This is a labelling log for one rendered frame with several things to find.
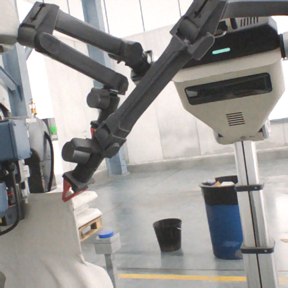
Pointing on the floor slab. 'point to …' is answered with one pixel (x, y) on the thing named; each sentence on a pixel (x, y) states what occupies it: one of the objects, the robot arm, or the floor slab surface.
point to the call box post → (112, 269)
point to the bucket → (168, 234)
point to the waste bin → (223, 216)
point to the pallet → (95, 224)
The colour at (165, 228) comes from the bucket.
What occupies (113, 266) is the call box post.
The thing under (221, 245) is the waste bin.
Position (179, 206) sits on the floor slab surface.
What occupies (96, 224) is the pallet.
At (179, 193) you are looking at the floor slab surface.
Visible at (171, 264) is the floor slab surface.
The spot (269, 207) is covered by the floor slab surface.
